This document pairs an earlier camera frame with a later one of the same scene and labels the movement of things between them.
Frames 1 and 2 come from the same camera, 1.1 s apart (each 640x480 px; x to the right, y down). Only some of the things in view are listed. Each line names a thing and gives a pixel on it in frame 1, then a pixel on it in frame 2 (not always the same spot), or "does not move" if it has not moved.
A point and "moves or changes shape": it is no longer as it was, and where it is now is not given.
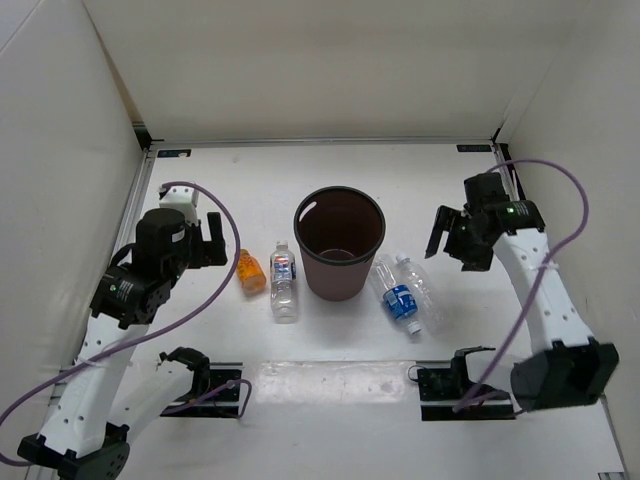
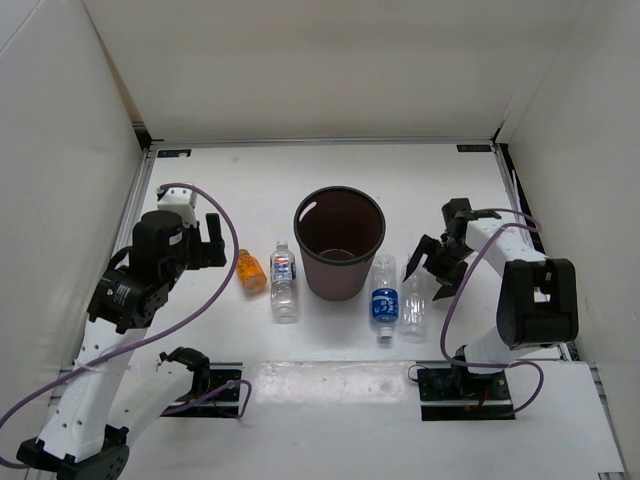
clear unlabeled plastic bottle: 428,298 moves or changes shape
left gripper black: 210,252 does not move
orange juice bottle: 251,273 does not move
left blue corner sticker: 174,153 does not move
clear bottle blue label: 399,299 to 385,293
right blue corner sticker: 474,148 does not move
